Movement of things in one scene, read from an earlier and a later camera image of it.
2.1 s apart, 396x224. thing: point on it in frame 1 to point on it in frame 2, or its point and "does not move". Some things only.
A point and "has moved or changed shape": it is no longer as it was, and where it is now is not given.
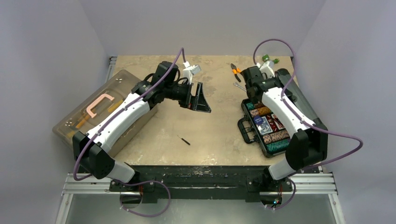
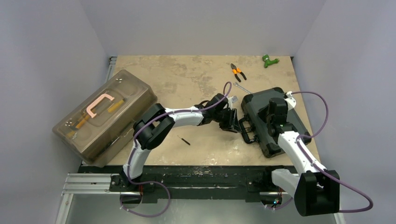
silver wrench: (236, 84) does not move
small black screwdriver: (184, 140) does not move
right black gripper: (247, 78) to (266, 115)
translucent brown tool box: (89, 113) does not move
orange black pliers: (235, 71) does not move
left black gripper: (198, 103) to (231, 124)
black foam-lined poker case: (259, 126) has moved or changed shape
